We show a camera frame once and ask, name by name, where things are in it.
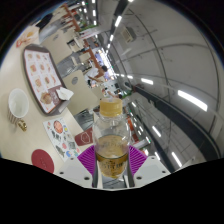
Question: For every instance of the person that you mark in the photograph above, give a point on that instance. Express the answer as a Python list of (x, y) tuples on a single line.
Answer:
[(100, 72), (111, 92)]

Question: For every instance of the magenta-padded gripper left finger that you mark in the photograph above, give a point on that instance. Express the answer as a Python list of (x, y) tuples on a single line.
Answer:
[(85, 160)]

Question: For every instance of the ceiling air conditioner unit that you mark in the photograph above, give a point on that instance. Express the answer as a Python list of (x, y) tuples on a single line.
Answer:
[(128, 34)]

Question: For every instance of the brown fried food piece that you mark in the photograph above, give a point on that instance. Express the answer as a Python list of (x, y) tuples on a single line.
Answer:
[(46, 98)]

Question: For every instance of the printed paper tray liner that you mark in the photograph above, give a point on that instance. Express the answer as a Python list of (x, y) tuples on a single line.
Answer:
[(40, 73)]

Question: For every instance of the colourful sticker sheet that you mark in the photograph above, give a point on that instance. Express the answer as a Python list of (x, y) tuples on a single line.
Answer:
[(60, 136)]

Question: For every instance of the group of ceiling lights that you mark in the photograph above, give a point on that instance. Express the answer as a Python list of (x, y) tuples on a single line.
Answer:
[(193, 100)]

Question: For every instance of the clear bottle with yellow cap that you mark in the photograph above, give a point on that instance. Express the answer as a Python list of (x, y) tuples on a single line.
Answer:
[(111, 150)]

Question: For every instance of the crumpled food wrapper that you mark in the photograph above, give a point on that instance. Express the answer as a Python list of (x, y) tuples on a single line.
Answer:
[(26, 38)]

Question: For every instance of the group of beige chairs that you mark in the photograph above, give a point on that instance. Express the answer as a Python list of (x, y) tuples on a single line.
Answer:
[(83, 96)]

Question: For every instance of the white paper napkin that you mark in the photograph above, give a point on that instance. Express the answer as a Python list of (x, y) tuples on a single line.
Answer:
[(65, 93)]

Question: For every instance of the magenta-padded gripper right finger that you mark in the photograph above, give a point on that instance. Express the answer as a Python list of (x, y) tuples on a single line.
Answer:
[(138, 160)]

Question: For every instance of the black backpack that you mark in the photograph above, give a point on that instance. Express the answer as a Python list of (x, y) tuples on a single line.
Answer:
[(45, 20)]

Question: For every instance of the flat round red coaster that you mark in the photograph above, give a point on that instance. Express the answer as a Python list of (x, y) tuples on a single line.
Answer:
[(41, 159)]

